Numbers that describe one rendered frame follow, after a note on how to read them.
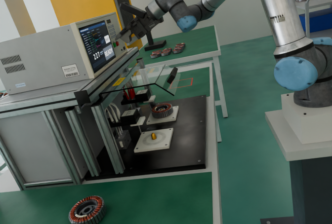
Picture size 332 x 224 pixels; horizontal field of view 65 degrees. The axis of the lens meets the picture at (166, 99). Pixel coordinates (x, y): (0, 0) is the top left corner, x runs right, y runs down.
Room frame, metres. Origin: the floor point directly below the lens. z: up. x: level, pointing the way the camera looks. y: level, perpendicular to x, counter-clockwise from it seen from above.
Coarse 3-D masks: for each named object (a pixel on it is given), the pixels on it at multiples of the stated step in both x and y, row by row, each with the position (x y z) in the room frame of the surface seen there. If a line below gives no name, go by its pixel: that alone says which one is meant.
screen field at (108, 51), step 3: (111, 45) 1.19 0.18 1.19; (105, 48) 1.12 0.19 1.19; (108, 48) 1.15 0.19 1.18; (111, 48) 1.18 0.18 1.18; (105, 51) 1.11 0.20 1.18; (108, 51) 1.14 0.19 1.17; (111, 51) 1.17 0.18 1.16; (105, 54) 1.10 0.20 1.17; (108, 54) 1.13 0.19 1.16; (111, 54) 1.16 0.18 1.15; (114, 54) 1.19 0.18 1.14; (105, 57) 1.10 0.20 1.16; (108, 57) 1.12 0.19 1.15
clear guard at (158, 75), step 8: (128, 72) 1.12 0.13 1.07; (136, 72) 1.09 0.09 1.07; (144, 72) 1.05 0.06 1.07; (152, 72) 1.02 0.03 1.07; (160, 72) 0.99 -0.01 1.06; (168, 72) 1.03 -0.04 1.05; (128, 80) 0.98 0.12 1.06; (136, 80) 0.95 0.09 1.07; (144, 80) 0.93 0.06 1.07; (152, 80) 0.90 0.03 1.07; (160, 80) 0.90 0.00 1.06; (176, 80) 0.99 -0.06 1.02; (112, 88) 0.93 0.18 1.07; (120, 88) 0.90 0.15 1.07; (128, 88) 0.89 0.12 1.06; (168, 88) 0.88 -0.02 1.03
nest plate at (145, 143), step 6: (144, 132) 1.08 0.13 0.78; (150, 132) 1.06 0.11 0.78; (156, 132) 1.05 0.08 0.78; (162, 132) 1.04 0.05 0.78; (168, 132) 1.02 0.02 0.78; (144, 138) 1.02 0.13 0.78; (150, 138) 1.01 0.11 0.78; (162, 138) 0.98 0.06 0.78; (168, 138) 0.97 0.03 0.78; (138, 144) 0.98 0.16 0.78; (144, 144) 0.97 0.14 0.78; (150, 144) 0.96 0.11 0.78; (156, 144) 0.95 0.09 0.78; (162, 144) 0.93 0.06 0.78; (168, 144) 0.92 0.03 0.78; (138, 150) 0.94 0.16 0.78; (144, 150) 0.93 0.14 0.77; (150, 150) 0.93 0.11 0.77
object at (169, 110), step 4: (160, 104) 1.28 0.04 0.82; (164, 104) 1.27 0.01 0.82; (168, 104) 1.25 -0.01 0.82; (156, 108) 1.25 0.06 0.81; (160, 108) 1.26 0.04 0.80; (164, 108) 1.24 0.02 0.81; (168, 108) 1.20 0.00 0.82; (172, 108) 1.23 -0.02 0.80; (152, 112) 1.21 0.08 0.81; (156, 112) 1.19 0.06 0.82; (160, 112) 1.18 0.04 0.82; (164, 112) 1.18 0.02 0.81; (168, 112) 1.19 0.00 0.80; (156, 116) 1.19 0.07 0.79; (160, 116) 1.18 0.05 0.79; (164, 116) 1.18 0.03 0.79
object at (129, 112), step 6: (126, 114) 1.00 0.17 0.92; (132, 114) 0.99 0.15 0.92; (138, 114) 1.03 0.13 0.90; (120, 120) 1.01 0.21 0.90; (126, 120) 0.99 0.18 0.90; (132, 120) 0.98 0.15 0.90; (138, 120) 1.00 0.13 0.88; (114, 126) 1.00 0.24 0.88; (120, 126) 1.05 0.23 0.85; (120, 132) 1.03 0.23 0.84
